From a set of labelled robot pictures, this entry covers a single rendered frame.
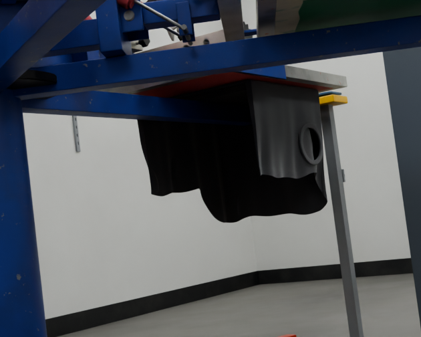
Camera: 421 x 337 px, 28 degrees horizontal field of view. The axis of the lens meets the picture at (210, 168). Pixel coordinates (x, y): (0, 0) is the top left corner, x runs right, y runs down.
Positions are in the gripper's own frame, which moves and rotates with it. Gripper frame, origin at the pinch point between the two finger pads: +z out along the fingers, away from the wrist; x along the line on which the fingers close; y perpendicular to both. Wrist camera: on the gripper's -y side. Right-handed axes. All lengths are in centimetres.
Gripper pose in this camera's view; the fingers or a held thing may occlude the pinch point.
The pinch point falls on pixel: (175, 38)
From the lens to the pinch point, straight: 267.8
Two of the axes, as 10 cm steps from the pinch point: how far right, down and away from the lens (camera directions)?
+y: 8.3, -1.3, -5.4
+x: 5.5, -0.1, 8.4
